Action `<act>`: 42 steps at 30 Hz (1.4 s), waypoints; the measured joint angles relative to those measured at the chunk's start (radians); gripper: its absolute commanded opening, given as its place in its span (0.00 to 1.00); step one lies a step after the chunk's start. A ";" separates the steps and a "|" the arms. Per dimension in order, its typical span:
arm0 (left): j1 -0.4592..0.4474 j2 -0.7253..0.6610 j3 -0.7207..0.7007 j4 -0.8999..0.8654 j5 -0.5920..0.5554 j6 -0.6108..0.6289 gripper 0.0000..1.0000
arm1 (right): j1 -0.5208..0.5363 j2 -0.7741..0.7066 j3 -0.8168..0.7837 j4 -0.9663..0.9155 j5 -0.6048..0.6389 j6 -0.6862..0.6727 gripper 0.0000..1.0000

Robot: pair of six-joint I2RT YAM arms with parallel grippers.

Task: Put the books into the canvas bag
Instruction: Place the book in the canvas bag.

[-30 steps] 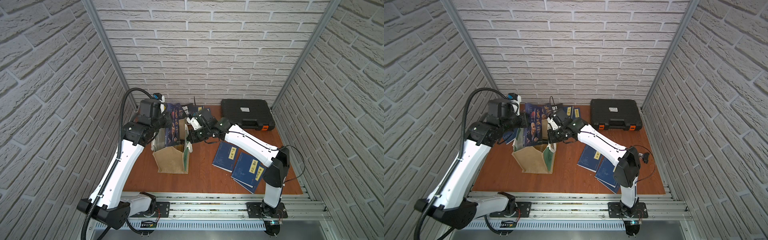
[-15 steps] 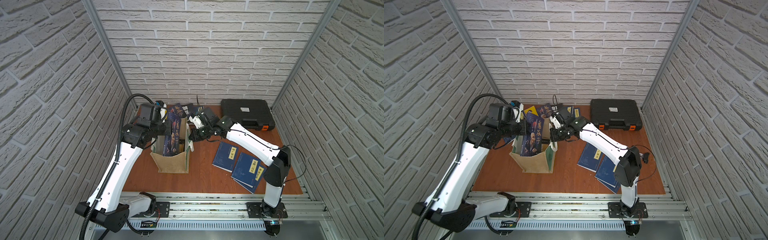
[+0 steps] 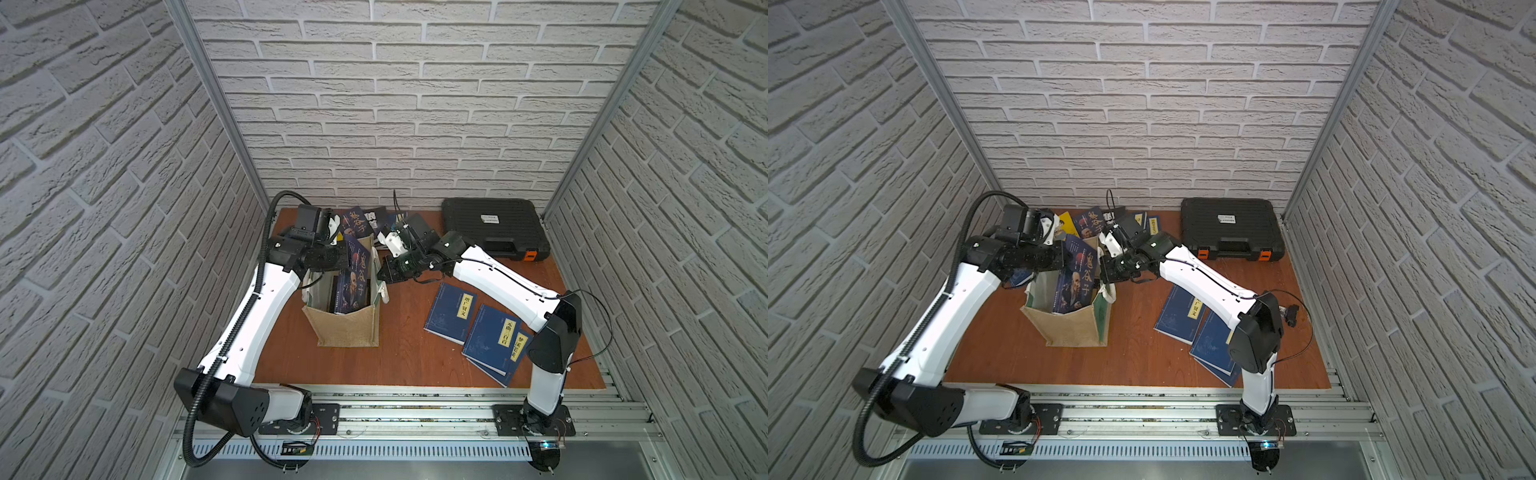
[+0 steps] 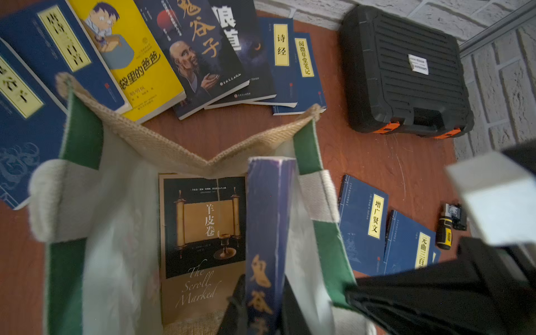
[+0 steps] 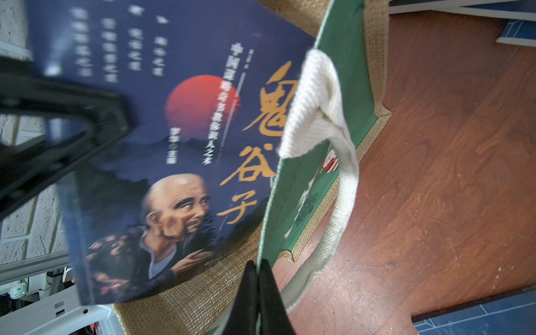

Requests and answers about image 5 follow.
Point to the blue book yellow label rightmost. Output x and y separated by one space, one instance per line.
519 33

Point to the blue book front right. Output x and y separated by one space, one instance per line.
512 312

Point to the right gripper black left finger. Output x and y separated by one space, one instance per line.
243 316

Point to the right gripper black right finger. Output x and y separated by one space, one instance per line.
273 316

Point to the dark blue old man book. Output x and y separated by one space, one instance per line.
207 85

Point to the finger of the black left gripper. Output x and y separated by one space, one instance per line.
29 168

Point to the blue book yellow label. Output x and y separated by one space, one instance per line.
511 10
519 33

